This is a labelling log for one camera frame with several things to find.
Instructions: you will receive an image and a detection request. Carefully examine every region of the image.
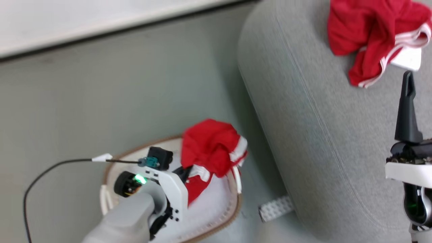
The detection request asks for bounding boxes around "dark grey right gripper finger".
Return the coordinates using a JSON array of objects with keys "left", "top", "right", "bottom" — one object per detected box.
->
[{"left": 394, "top": 70, "right": 424, "bottom": 143}]

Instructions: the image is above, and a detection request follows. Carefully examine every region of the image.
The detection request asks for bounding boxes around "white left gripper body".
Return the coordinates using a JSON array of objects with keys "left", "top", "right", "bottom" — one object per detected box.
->
[{"left": 134, "top": 165, "right": 189, "bottom": 222}]

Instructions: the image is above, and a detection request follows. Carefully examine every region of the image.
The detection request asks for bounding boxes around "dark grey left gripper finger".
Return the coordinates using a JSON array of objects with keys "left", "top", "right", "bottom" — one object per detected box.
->
[{"left": 174, "top": 165, "right": 193, "bottom": 184}]

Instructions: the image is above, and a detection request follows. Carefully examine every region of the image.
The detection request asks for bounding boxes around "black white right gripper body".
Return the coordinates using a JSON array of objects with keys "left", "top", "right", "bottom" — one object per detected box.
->
[{"left": 385, "top": 138, "right": 432, "bottom": 189}]

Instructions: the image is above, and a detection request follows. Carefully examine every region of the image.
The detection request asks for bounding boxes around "red garment with white trim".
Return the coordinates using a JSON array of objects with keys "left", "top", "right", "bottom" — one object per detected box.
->
[
  {"left": 181, "top": 118, "right": 249, "bottom": 207},
  {"left": 327, "top": 0, "right": 432, "bottom": 89}
]

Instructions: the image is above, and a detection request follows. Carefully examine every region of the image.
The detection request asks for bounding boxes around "white basket with tan rim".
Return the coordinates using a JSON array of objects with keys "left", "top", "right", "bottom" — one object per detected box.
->
[{"left": 100, "top": 134, "right": 243, "bottom": 243}]

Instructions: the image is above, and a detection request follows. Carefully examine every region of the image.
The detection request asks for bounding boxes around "white flat item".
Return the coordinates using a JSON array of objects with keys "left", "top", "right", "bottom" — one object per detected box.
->
[{"left": 390, "top": 47, "right": 422, "bottom": 72}]

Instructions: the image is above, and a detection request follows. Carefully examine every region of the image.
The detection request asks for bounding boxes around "grey fabric sofa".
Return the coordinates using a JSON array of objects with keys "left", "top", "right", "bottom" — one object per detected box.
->
[{"left": 237, "top": 0, "right": 432, "bottom": 243}]

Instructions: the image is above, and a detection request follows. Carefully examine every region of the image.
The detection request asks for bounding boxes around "white perforated block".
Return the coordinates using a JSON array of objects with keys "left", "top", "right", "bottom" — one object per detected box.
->
[{"left": 258, "top": 195, "right": 295, "bottom": 222}]

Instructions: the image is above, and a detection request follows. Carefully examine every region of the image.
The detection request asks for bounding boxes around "dark baseboard strip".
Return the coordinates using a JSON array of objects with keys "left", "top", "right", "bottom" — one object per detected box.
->
[{"left": 0, "top": 0, "right": 262, "bottom": 63}]

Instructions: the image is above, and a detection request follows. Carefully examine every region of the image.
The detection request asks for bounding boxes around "thin black cable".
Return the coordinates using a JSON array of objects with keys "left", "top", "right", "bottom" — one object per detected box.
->
[{"left": 23, "top": 154, "right": 149, "bottom": 243}]

